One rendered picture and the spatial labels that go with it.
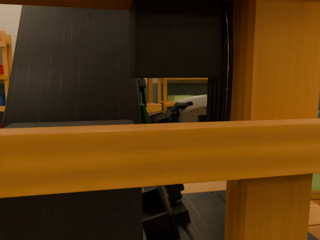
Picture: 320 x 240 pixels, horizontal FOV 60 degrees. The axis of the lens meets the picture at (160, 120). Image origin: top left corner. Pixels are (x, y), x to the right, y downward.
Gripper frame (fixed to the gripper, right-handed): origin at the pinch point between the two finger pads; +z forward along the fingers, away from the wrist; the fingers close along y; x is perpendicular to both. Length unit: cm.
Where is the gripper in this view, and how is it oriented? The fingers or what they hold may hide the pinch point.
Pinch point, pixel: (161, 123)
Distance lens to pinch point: 80.7
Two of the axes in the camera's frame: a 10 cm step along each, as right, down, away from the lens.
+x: 3.3, 7.6, -5.6
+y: -0.5, -5.8, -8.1
